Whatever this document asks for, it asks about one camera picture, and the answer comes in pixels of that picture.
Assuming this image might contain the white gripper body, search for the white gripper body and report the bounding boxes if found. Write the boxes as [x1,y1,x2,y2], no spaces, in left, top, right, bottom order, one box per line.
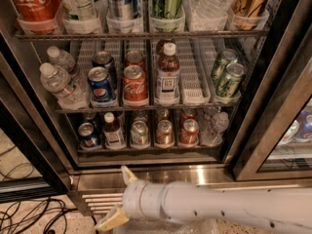
[123,179,165,219]

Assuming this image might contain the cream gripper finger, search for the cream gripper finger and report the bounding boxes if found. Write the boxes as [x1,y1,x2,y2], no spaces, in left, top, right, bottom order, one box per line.
[121,166,137,185]
[96,206,130,232]

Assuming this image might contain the brown tea bottle bottom shelf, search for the brown tea bottle bottom shelf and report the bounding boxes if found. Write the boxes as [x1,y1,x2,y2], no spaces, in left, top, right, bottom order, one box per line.
[103,112,126,150]

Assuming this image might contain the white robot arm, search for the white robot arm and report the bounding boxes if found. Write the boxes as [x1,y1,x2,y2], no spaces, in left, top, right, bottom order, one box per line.
[96,166,312,234]

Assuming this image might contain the silver green can bottom shelf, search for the silver green can bottom shelf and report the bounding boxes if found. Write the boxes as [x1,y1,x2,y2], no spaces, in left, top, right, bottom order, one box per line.
[131,121,150,149]

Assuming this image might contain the brown can bottom shelf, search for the brown can bottom shelf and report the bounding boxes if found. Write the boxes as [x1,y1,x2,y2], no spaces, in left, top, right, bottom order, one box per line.
[156,120,174,147]

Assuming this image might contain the blue Pepsi can bottom shelf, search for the blue Pepsi can bottom shelf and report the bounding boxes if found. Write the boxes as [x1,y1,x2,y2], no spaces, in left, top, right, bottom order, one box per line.
[78,123,101,149]

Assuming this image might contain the red can bottom shelf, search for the red can bottom shelf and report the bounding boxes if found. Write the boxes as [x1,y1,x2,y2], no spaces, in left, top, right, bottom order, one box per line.
[178,119,199,146]

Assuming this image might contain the red can shelf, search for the red can shelf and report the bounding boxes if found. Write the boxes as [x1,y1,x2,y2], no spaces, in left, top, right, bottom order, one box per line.
[178,119,199,146]
[125,50,146,70]

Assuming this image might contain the clear water bottle bottom shelf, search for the clear water bottle bottom shelf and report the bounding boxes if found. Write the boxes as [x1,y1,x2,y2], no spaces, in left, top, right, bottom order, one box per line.
[201,112,229,147]

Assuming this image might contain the front Coca-Cola can middle shelf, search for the front Coca-Cola can middle shelf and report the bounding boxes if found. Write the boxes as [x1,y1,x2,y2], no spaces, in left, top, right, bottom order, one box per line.
[123,65,147,101]

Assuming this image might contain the left glass fridge door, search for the left glass fridge door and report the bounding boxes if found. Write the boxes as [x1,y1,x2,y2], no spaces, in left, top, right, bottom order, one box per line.
[0,38,70,203]

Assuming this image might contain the glass fridge door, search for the glass fridge door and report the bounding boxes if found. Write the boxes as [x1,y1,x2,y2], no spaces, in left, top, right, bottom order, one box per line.
[233,28,312,181]
[0,38,70,203]

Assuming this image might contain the front water bottle middle shelf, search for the front water bottle middle shelf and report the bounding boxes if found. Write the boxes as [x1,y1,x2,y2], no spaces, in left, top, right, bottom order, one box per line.
[39,62,89,110]

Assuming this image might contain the front Pepsi can middle shelf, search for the front Pepsi can middle shelf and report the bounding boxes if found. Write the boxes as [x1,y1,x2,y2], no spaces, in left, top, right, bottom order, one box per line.
[88,66,116,102]

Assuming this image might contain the tea bottle middle shelf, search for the tea bottle middle shelf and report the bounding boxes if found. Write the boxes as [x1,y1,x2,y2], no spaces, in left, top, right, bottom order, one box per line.
[156,43,179,105]

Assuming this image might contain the rear red can middle shelf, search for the rear red can middle shelf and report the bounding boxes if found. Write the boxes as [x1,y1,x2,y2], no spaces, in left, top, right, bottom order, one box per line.
[125,50,146,70]

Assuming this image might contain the rear dark can middle shelf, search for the rear dark can middle shelf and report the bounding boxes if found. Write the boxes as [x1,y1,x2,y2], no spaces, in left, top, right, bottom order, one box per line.
[92,51,117,90]

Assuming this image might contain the empty white shelf tray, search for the empty white shelf tray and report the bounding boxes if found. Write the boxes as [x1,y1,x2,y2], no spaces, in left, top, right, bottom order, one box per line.
[177,40,211,105]

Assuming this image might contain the rear water bottle middle shelf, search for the rear water bottle middle shelf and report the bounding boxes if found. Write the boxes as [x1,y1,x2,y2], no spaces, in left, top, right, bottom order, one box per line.
[47,46,84,82]

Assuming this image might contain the right glass fridge door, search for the right glass fridge door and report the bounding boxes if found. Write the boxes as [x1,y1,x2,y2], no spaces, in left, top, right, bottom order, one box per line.
[233,28,312,181]

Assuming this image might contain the front green can middle shelf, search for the front green can middle shelf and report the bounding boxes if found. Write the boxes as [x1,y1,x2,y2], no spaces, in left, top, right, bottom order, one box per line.
[216,63,246,98]

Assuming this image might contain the rear green can middle shelf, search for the rear green can middle shelf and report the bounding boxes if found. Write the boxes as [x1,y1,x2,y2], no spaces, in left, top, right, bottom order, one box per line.
[211,49,238,86]

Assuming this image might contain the silver blue can top shelf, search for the silver blue can top shelf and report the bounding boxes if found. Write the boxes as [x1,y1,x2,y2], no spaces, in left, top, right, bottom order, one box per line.
[107,0,139,20]

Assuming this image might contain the green can top shelf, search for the green can top shelf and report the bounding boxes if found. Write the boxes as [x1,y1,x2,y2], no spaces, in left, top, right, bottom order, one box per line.
[152,0,182,32]

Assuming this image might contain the green label bottle top shelf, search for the green label bottle top shelf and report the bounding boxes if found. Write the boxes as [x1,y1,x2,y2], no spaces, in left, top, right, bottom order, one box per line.
[61,0,97,21]

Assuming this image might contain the water bottle top shelf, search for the water bottle top shelf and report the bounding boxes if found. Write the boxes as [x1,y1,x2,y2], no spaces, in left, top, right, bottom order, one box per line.
[189,0,245,20]

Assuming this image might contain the large Coca-Cola bottle top shelf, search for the large Coca-Cola bottle top shelf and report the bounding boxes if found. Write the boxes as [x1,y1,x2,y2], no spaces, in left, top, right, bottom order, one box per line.
[12,0,60,34]

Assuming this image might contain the gold can top shelf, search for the gold can top shelf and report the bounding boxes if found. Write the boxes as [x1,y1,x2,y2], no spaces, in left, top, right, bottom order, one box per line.
[231,0,268,30]

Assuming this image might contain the black floor cables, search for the black floor cables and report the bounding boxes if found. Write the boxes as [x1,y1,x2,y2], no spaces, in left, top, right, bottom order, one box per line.
[0,143,100,234]

